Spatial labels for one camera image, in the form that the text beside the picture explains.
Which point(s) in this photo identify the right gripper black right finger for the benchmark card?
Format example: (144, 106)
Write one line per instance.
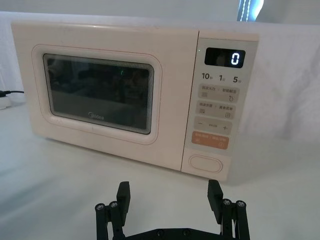
(215, 197)

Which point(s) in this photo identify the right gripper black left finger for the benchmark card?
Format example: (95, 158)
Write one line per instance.
(122, 200)

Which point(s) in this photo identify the white table cloth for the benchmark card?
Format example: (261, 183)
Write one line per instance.
(62, 190)

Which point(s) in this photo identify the cream microwave oven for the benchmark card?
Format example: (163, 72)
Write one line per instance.
(105, 40)

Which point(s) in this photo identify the white curtain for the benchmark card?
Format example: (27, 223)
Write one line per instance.
(125, 7)

